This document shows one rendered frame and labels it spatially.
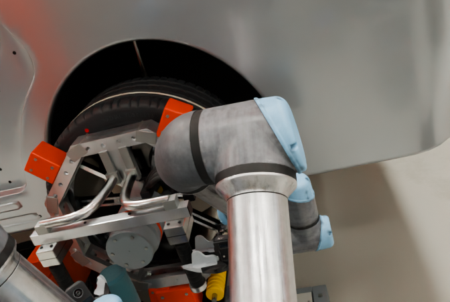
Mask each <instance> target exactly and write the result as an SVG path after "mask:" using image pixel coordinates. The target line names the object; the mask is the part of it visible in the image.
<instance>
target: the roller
mask: <svg viewBox="0 0 450 302"><path fill-rule="evenodd" d="M225 281H226V271H225V272H223V273H218V274H211V276H210V277H208V284H207V289H206V297H207V298H208V299H210V300H212V302H217V301H219V300H221V299H222V298H223V297H224V288H225Z"/></svg>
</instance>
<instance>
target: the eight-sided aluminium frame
mask: <svg viewBox="0 0 450 302"><path fill-rule="evenodd" d="M158 126H159V123H157V122H155V121H154V120H152V119H151V120H147V121H141V122H139V123H133V124H130V125H125V126H121V127H117V128H113V129H108V130H105V131H99V132H96V133H91V134H88V133H87V134H85V135H82V136H79V137H78V138H77V139H76V140H75V141H74V142H73V144H72V145H71V146H70V148H69V150H68V152H67V153H66V157H65V159H64V161H63V164H62V166H61V168H60V170H59V172H58V174H57V176H56V179H55V181H54V183H53V185H52V188H51V190H50V192H49V194H48V195H47V196H46V201H45V203H44V204H45V206H46V208H47V212H49V213H50V216H51V217H56V216H62V215H66V214H71V213H73V212H74V209H73V207H72V205H71V203H70V201H69V199H68V197H67V195H66V194H67V193H68V190H69V188H70V186H71V184H72V182H73V180H74V178H75V176H76V173H77V171H78V169H79V167H80V165H81V163H82V161H83V159H84V157H85V156H88V155H94V154H97V153H99V152H101V151H112V150H115V149H118V148H119V147H124V146H127V147H130V146H133V145H138V144H142V143H147V144H149V145H151V146H153V147H155V146H156V143H157V140H158V138H159V137H158V136H157V130H158ZM118 140H119V141H118ZM72 240H73V244H72V246H71V247H70V249H69V251H70V254H71V255H70V256H71V257H72V258H73V259H74V261H75V262H77V263H79V264H80V265H82V266H85V267H88V268H90V269H92V270H94V271H96V272H98V273H100V272H101V271H102V270H103V269H105V268H106V267H109V266H110V265H116V263H114V262H113V261H112V260H111V259H110V258H109V256H108V254H107V252H106V250H104V249H102V248H100V247H98V246H95V245H93V244H92V243H91V242H90V241H89V239H88V237H87V236H84V237H80V238H73V239H72ZM181 266H182V263H181V262H177V263H173V264H169V265H161V266H157V267H149V268H140V269H126V271H127V274H128V276H129V277H130V279H131V281H132V283H133V284H134V286H135V289H136V290H137V291H148V289H158V288H164V287H171V286H176V285H184V284H188V283H189V280H188V277H187V275H186V273H185V271H184V269H183V268H182V267H181Z"/></svg>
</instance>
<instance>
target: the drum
mask: <svg viewBox="0 0 450 302"><path fill-rule="evenodd" d="M156 196H160V194H159V193H157V192H156V191H154V193H153V196H152V197H156ZM130 200H142V198H141V197H136V198H131V199H130ZM130 211H131V210H126V209H124V208H123V207H122V206H121V208H120V210H119V212H118V214H120V213H123V212H130ZM165 222H166V221H165ZM165 222H159V223H154V224H148V225H144V226H138V227H133V228H127V229H123V230H116V231H112V232H109V238H108V240H107V242H106V252H107V254H108V256H109V258H110V259H111V260H112V261H113V262H114V263H116V264H117V265H119V266H121V267H124V268H126V269H140V268H143V267H145V266H147V265H148V264H149V263H150V262H151V260H152V259H153V255H154V253H155V252H156V251H157V249H158V247H159V243H160V242H161V237H162V235H163V231H164V230H163V229H164V226H165Z"/></svg>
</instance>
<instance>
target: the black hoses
mask: <svg viewBox="0 0 450 302"><path fill-rule="evenodd" d="M144 180H145V183H144V185H143V188H142V190H141V193H140V195H141V198H142V199H146V198H152V196H153V193H154V191H155V188H156V183H157V182H158V181H162V179H161V178H160V176H159V174H158V172H157V169H156V167H154V168H153V169H152V170H151V171H150V172H149V173H146V174H143V175H141V179H139V181H144ZM183 199H184V201H185V200H189V201H195V200H196V196H195V195H193V194H192V195H187V194H183Z"/></svg>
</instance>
